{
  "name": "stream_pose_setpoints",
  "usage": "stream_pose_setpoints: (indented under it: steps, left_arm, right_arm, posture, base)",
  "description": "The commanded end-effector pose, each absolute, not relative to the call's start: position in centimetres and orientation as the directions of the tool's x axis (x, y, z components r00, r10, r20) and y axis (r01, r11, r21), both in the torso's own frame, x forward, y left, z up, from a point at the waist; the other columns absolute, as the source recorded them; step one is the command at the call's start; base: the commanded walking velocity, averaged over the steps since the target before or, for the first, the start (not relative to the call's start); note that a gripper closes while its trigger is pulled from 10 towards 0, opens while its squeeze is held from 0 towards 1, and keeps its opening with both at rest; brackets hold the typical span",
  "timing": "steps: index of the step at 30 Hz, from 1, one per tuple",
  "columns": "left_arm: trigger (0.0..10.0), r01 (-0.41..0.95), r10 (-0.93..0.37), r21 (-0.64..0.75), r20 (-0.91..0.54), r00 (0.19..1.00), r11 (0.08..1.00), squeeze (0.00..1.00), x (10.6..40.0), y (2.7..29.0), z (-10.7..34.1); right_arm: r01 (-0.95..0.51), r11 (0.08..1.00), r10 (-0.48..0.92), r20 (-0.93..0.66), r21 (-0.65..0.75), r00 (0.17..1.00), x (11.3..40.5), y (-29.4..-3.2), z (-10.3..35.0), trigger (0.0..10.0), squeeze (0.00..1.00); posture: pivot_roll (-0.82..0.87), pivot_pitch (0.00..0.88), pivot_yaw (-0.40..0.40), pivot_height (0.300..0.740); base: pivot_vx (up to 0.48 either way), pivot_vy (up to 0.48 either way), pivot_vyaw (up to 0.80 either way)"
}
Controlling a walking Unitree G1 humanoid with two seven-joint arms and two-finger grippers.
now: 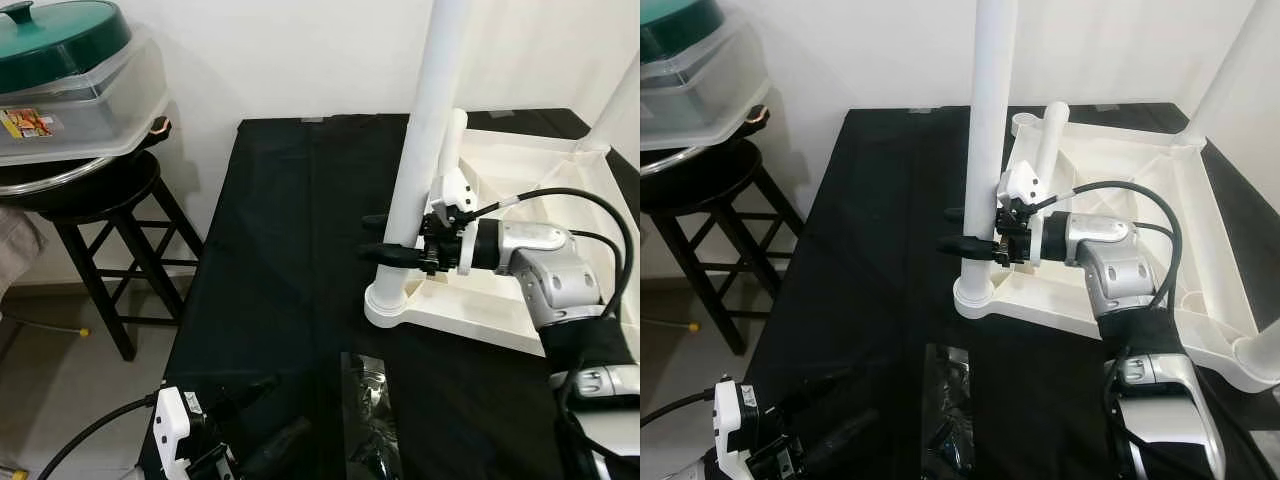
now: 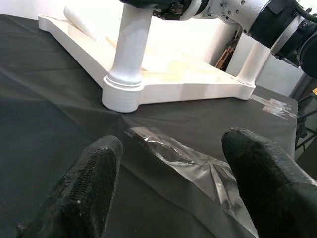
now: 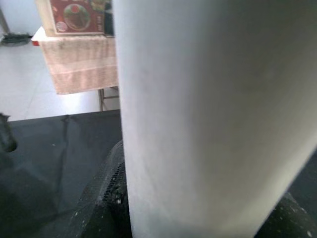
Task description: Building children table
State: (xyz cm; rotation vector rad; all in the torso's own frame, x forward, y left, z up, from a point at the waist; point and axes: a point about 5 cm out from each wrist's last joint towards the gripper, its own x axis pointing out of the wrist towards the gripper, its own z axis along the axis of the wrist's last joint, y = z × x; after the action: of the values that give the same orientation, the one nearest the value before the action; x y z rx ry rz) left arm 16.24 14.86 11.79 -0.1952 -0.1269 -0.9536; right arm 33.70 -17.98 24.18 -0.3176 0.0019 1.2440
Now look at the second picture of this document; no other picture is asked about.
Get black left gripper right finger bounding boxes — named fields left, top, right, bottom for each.
left=221, top=127, right=317, bottom=238

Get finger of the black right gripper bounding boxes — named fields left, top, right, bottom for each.
left=118, top=0, right=174, bottom=10

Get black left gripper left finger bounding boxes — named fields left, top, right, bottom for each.
left=16, top=135, right=124, bottom=238

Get white plastic table leg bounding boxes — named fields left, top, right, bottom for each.
left=108, top=2, right=154, bottom=86
left=239, top=41, right=269, bottom=87
left=63, top=5, right=117, bottom=49

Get white plastic table top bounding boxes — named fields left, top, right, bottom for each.
left=38, top=14, right=257, bottom=114

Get brown wooden sticks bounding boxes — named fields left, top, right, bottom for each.
left=215, top=43, right=235, bottom=72

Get black tripod stand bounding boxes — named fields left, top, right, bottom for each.
left=296, top=94, right=317, bottom=152

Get clear crumpled tape patch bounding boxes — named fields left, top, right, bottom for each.
left=262, top=97, right=298, bottom=119

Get clear plastic bag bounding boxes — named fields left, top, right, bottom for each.
left=123, top=126, right=260, bottom=238

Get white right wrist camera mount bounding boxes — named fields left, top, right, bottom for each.
left=183, top=0, right=216, bottom=19

